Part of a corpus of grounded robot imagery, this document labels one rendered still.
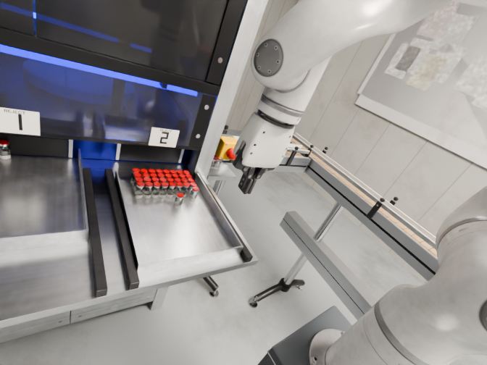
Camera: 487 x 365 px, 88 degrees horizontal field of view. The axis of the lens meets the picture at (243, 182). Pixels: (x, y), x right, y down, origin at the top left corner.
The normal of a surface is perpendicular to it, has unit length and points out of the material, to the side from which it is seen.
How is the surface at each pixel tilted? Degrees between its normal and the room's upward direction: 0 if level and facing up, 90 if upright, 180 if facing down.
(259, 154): 94
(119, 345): 0
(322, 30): 84
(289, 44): 92
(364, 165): 90
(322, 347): 0
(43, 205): 0
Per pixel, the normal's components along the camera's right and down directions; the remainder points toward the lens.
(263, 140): 0.38, 0.58
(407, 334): -0.82, 0.04
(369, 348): -0.89, -0.15
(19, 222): 0.36, -0.80
